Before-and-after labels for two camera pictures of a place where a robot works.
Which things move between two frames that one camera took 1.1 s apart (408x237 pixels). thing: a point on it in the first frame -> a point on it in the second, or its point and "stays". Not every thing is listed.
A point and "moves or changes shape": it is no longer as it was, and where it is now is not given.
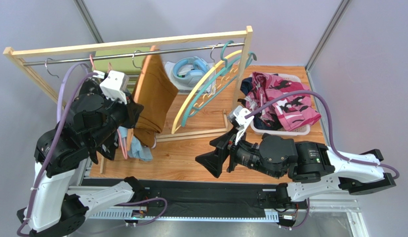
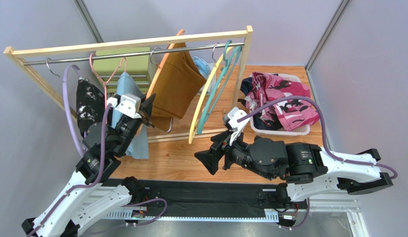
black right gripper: x=229 y=156 stays
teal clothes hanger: x=230 y=67 moves or changes shape
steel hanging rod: x=131 y=54 stays
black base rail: x=195 y=195 stays
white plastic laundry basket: x=304 y=130 stays
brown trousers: x=154 y=90 -> x=179 y=82
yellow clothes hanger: x=173 y=130 -> x=206 y=88
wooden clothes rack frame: x=12 y=54 stays
